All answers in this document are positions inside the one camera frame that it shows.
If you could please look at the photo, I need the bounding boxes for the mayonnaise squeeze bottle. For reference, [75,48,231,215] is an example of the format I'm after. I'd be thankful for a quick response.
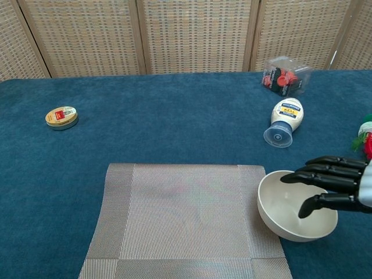
[263,97,305,149]

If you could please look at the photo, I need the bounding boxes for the red green feather shuttlecock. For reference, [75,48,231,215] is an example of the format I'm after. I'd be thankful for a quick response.
[350,113,372,160]

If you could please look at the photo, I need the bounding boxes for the small white bowl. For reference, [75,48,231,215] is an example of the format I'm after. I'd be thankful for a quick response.
[257,170,339,242]

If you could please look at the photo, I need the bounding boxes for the clear box red black pieces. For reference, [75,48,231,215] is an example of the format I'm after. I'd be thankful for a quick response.
[260,56,313,98]

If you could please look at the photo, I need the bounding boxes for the woven wood folding screen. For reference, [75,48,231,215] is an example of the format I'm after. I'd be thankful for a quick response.
[0,0,372,82]

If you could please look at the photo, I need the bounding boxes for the blue table cover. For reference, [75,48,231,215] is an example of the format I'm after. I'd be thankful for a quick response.
[0,69,372,279]

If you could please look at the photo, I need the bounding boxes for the round gold tin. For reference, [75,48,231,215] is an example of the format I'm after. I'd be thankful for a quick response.
[45,106,79,131]

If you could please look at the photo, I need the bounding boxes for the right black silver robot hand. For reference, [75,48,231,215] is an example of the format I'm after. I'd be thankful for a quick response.
[280,156,372,219]

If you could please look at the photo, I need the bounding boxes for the grey woven placemat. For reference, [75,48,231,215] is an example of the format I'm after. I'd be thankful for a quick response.
[77,163,294,279]

